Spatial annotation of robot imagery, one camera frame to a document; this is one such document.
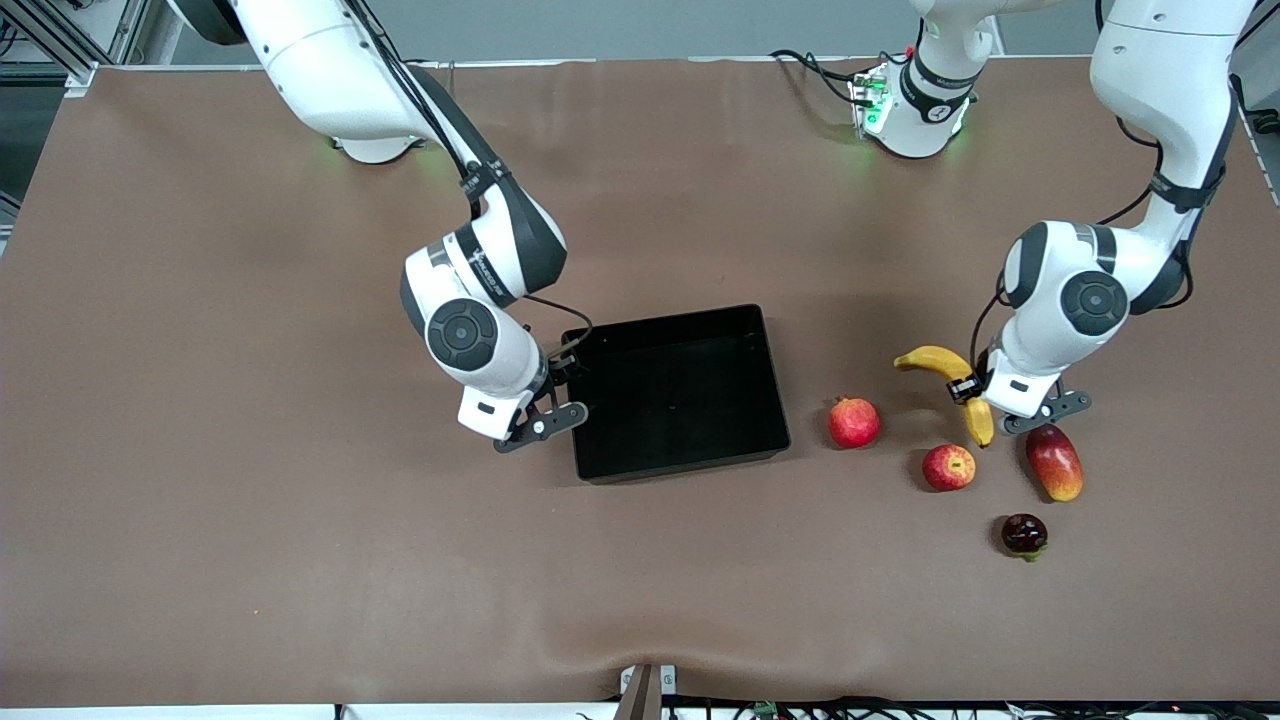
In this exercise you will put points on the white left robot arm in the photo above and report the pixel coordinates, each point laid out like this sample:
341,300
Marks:
1160,70

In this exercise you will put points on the red pomegranate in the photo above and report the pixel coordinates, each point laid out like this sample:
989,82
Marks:
853,424

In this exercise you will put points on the dark purple mangosteen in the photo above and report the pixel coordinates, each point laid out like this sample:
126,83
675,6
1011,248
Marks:
1024,533

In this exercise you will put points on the aluminium frame profile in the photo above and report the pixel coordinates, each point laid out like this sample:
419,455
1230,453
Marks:
1265,50
60,40

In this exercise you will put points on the yellow banana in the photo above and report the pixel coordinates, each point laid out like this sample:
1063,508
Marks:
940,360

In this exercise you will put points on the red yellow mango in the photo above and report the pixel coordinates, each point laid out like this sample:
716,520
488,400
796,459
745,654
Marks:
1055,462

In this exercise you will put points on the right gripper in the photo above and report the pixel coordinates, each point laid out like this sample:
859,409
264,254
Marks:
556,374

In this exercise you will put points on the grey metal bracket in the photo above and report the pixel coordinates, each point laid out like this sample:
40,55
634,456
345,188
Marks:
645,695

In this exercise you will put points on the brown table cloth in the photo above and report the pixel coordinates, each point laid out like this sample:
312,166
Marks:
300,550

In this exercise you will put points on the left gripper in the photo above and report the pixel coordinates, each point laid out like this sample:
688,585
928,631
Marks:
971,386

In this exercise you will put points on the red yellow apple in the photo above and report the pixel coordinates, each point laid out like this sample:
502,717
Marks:
949,467

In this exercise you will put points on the black plastic box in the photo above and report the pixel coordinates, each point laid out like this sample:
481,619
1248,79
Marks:
680,400

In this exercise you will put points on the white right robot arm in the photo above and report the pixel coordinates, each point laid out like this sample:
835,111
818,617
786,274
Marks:
330,70

